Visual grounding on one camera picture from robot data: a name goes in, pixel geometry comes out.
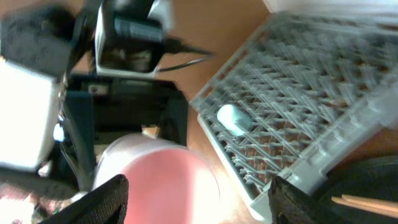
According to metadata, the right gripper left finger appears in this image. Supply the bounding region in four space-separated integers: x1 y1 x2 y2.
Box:
40 174 129 224

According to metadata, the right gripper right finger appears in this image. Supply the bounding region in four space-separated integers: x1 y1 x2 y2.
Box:
268 176 339 224

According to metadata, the pink cup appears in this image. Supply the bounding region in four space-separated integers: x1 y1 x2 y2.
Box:
93 134 221 224

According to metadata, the light blue cup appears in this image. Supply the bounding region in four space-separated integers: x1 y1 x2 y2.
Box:
216 105 251 136

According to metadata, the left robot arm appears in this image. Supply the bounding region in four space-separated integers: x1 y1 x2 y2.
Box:
1 1 197 199

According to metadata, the grey dishwasher rack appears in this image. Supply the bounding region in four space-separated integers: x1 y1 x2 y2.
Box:
191 12 397 223

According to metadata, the round black tray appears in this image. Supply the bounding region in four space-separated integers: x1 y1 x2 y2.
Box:
312 156 397 224

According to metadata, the wooden chopstick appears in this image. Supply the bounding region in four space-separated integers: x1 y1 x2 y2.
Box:
341 195 397 208
331 197 397 218

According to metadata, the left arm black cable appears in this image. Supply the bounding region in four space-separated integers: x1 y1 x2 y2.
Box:
157 37 215 73

